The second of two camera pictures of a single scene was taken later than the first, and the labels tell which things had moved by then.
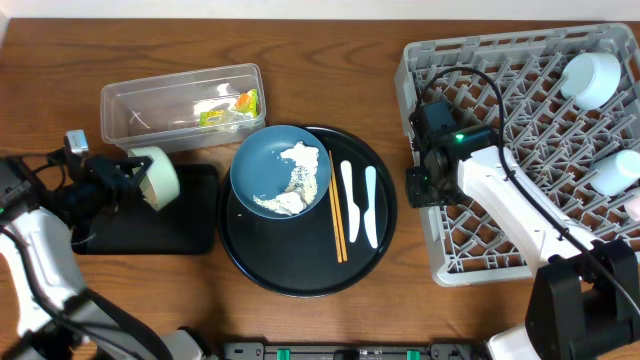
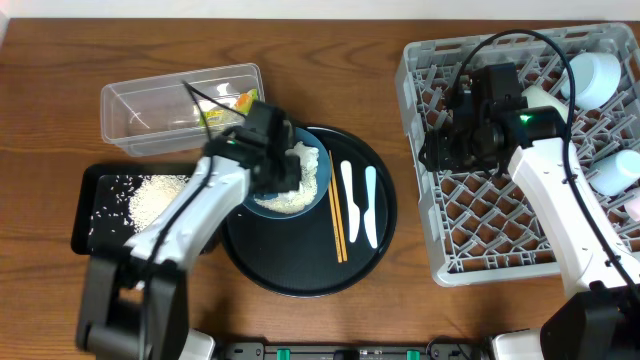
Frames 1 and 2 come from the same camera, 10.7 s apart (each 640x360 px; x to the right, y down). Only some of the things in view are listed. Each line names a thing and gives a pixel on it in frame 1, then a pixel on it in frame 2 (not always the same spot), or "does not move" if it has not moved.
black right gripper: x=416 y=196 -> x=438 y=147
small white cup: x=614 y=173 does not move
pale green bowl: x=160 y=185 -> x=538 y=98
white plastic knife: x=353 y=211 does not move
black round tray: x=297 y=256 does not move
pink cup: x=632 y=207 does not move
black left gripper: x=107 y=176 -> x=284 y=173
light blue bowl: x=589 y=80 does not move
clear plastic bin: x=184 y=111 does not move
